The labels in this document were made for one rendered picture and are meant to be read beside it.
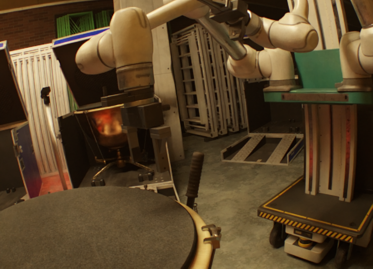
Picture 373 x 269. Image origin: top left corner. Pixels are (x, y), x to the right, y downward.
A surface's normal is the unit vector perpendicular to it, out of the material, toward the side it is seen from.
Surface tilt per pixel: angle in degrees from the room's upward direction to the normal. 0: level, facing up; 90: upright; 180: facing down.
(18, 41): 90
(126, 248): 0
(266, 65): 90
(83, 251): 0
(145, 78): 90
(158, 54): 90
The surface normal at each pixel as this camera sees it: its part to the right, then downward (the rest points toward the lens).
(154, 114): 0.60, 0.06
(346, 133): -0.79, 0.22
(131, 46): 0.19, 0.24
